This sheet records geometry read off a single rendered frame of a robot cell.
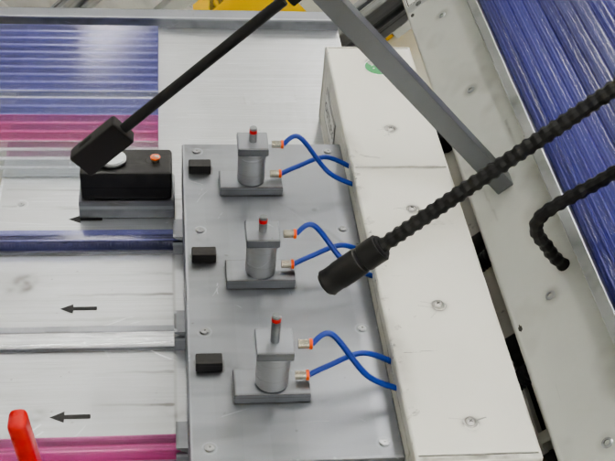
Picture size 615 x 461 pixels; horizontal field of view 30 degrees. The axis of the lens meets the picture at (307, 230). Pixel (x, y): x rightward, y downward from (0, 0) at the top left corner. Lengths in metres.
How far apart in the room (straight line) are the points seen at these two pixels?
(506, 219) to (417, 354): 0.16
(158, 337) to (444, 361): 0.23
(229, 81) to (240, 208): 0.29
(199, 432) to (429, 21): 0.54
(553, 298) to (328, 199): 0.21
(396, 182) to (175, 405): 0.25
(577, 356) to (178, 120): 0.49
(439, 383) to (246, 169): 0.25
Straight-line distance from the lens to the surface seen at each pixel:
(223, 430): 0.74
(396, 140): 0.96
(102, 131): 0.84
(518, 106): 0.90
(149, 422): 0.82
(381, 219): 0.87
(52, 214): 0.99
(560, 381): 0.77
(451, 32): 1.10
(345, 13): 0.79
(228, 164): 0.95
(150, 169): 0.96
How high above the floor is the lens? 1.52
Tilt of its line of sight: 20 degrees down
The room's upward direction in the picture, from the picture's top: 55 degrees clockwise
